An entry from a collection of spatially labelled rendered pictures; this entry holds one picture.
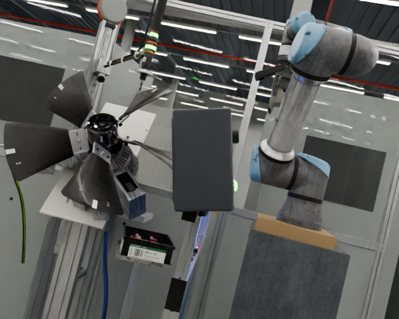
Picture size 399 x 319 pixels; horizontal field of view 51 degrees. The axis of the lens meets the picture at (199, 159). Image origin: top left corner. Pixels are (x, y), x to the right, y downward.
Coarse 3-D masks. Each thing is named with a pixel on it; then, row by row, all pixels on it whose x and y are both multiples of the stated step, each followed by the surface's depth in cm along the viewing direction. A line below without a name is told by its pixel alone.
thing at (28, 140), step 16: (16, 128) 153; (32, 128) 154; (48, 128) 156; (64, 128) 157; (16, 144) 152; (32, 144) 153; (48, 144) 155; (64, 144) 157; (16, 160) 151; (32, 160) 153; (48, 160) 155; (16, 176) 150
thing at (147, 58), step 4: (144, 52) 163; (144, 56) 162; (148, 56) 162; (152, 56) 163; (144, 60) 162; (148, 60) 162; (144, 64) 162; (148, 64) 162; (144, 68) 162; (148, 68) 163; (140, 76) 162; (144, 76) 162; (144, 80) 163
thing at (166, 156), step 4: (140, 144) 156; (144, 144) 160; (144, 148) 154; (148, 148) 156; (152, 148) 157; (156, 148) 160; (152, 152) 153; (156, 152) 155; (160, 152) 157; (164, 152) 158; (168, 152) 163; (156, 156) 152; (160, 156) 152; (164, 156) 154; (168, 156) 155; (164, 160) 151; (168, 160) 152; (168, 164) 150
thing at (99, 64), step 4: (96, 60) 217; (100, 60) 212; (104, 60) 213; (96, 64) 215; (100, 64) 212; (104, 64) 213; (96, 68) 213; (100, 68) 212; (104, 68) 213; (108, 68) 214; (92, 72) 218; (96, 72) 216; (100, 72) 213; (104, 72) 213; (108, 72) 214; (104, 76) 221
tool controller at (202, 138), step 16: (176, 112) 77; (192, 112) 77; (208, 112) 77; (224, 112) 77; (176, 128) 77; (192, 128) 77; (208, 128) 77; (224, 128) 77; (176, 144) 77; (192, 144) 77; (208, 144) 77; (224, 144) 76; (176, 160) 77; (192, 160) 77; (208, 160) 76; (224, 160) 76; (176, 176) 77; (192, 176) 76; (208, 176) 76; (224, 176) 76; (176, 192) 77; (192, 192) 76; (208, 192) 76; (224, 192) 76; (176, 208) 76; (192, 208) 76; (208, 208) 76; (224, 208) 76
